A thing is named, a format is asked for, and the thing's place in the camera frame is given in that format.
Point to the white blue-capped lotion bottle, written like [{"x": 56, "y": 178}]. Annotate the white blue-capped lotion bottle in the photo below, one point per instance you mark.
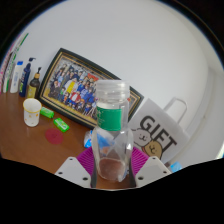
[{"x": 16, "y": 78}]

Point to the framed group photo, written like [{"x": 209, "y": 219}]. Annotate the framed group photo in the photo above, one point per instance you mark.
[{"x": 71, "y": 86}]

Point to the white printed paper bag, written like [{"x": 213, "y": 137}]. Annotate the white printed paper bag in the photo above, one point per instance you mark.
[{"x": 160, "y": 133}]

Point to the flat round red coaster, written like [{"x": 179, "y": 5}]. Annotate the flat round red coaster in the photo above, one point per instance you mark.
[{"x": 54, "y": 136}]

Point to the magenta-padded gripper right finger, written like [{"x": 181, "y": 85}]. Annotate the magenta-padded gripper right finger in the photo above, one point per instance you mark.
[{"x": 151, "y": 170}]

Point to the blue detergent bottle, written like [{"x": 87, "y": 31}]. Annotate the blue detergent bottle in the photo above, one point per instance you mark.
[{"x": 176, "y": 166}]

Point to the white yellow-rimmed cup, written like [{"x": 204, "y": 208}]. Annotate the white yellow-rimmed cup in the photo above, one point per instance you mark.
[{"x": 32, "y": 113}]

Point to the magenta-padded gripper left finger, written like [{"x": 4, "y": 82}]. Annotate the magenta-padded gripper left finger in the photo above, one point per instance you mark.
[{"x": 71, "y": 170}]

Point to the small green pack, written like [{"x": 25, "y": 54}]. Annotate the small green pack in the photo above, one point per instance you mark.
[
  {"x": 61, "y": 125},
  {"x": 47, "y": 112}
]

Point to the dark blue pump bottle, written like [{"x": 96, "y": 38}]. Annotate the dark blue pump bottle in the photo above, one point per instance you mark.
[{"x": 24, "y": 80}]

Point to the amber pump bottle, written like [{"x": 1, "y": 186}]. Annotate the amber pump bottle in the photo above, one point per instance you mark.
[{"x": 32, "y": 88}]

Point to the clear green-labelled plastic bottle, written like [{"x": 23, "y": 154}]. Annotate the clear green-labelled plastic bottle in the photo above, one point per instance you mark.
[{"x": 111, "y": 133}]

